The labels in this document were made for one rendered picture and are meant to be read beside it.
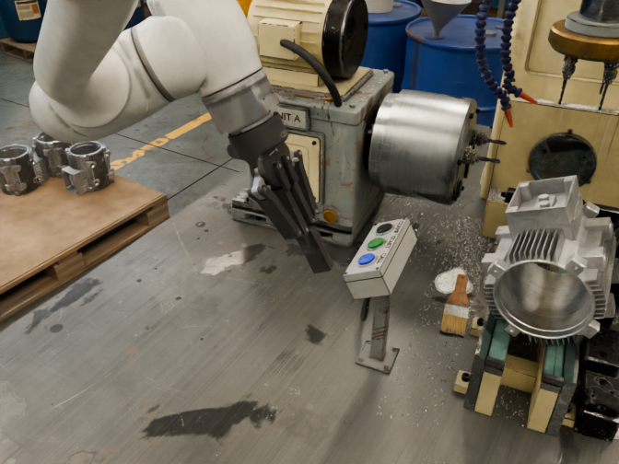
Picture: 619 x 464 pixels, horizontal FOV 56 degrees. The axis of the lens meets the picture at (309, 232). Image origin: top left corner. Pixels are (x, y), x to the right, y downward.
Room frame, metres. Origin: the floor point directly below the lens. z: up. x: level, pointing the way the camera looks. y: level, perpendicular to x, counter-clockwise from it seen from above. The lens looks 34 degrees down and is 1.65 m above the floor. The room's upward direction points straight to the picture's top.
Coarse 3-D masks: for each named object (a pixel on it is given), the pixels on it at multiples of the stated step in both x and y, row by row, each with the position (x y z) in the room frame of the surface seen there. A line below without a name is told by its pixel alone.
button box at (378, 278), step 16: (400, 224) 0.86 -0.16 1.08; (368, 240) 0.84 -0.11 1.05; (384, 240) 0.82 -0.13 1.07; (400, 240) 0.82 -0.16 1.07; (384, 256) 0.76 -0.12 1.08; (400, 256) 0.80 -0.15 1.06; (352, 272) 0.75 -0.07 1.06; (368, 272) 0.73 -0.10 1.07; (384, 272) 0.74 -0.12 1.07; (400, 272) 0.77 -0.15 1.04; (352, 288) 0.74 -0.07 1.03; (368, 288) 0.73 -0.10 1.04; (384, 288) 0.72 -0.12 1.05
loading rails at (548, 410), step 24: (480, 336) 0.73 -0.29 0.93; (504, 336) 0.75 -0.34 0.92; (480, 360) 0.68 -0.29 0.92; (504, 360) 0.69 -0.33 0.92; (528, 360) 0.76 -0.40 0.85; (552, 360) 0.69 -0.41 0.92; (576, 360) 0.67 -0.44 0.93; (456, 384) 0.72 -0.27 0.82; (504, 384) 0.74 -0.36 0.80; (528, 384) 0.72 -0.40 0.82; (552, 384) 0.64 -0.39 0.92; (576, 384) 0.62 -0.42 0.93; (480, 408) 0.68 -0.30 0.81; (552, 408) 0.63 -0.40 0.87; (576, 408) 0.67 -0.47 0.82; (552, 432) 0.63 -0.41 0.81
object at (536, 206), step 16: (576, 176) 0.91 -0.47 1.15; (528, 192) 0.93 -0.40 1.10; (544, 192) 0.93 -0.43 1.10; (560, 192) 0.92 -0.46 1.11; (576, 192) 0.88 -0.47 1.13; (528, 208) 0.89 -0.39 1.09; (544, 208) 0.82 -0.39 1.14; (560, 208) 0.81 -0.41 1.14; (576, 208) 0.85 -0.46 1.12; (512, 224) 0.84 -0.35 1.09; (528, 224) 0.83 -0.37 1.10; (544, 224) 0.82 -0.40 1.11; (560, 224) 0.81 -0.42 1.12; (576, 224) 0.82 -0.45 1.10; (512, 240) 0.84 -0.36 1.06
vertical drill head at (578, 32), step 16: (592, 0) 1.15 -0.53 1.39; (608, 0) 1.13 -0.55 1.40; (576, 16) 1.18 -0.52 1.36; (592, 16) 1.14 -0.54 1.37; (608, 16) 1.13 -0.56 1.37; (560, 32) 1.15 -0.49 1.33; (576, 32) 1.14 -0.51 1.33; (592, 32) 1.12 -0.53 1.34; (608, 32) 1.11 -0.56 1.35; (560, 48) 1.13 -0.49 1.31; (576, 48) 1.11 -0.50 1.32; (592, 48) 1.09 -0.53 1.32; (608, 48) 1.08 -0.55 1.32; (608, 64) 1.10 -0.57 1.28; (608, 80) 1.10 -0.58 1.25; (560, 96) 1.14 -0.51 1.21
